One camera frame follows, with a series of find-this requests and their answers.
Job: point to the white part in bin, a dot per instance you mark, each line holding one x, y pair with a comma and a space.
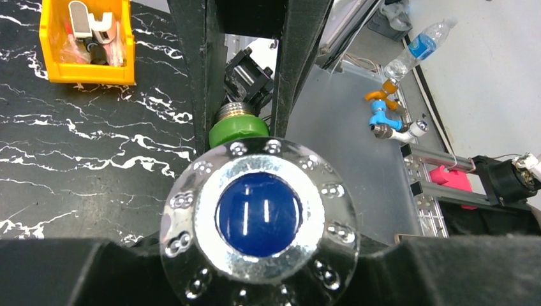
104, 30

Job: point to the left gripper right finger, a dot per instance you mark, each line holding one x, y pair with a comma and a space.
449, 271

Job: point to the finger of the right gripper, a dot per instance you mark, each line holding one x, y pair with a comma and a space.
298, 47
202, 38

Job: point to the green water faucet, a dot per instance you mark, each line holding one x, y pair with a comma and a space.
258, 220

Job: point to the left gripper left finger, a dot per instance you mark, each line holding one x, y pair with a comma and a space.
83, 271

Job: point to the orange parts bin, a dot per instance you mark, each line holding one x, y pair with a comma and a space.
73, 55

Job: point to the pink plastic part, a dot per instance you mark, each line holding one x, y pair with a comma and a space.
450, 178

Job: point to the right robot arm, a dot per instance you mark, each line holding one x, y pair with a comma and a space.
246, 81

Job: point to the plastic water bottle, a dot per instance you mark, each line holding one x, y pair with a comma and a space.
419, 49

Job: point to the orange blue faucet pile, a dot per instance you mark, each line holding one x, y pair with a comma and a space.
389, 118

